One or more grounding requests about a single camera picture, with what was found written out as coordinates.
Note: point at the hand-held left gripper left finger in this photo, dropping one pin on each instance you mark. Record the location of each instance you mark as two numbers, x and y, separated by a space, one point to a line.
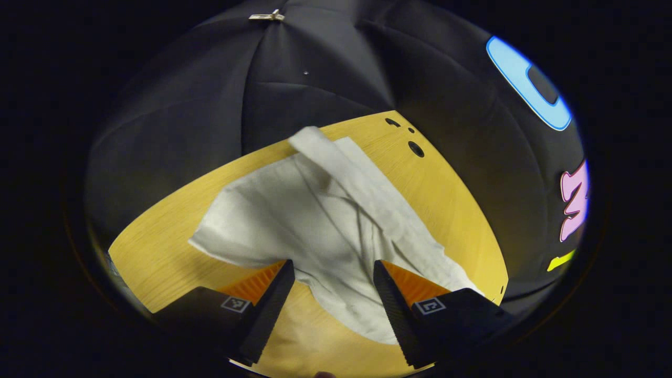
270 310

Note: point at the black backdrop cloth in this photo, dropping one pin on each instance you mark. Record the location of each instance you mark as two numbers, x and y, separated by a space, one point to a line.
184 105

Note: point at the white jeans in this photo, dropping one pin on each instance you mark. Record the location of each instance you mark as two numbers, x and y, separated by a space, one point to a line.
294 220

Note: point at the row of small metal clips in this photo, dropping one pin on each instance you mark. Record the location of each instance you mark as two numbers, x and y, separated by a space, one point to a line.
266 17

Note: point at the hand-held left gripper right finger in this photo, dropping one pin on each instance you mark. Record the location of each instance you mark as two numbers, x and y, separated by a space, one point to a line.
396 315

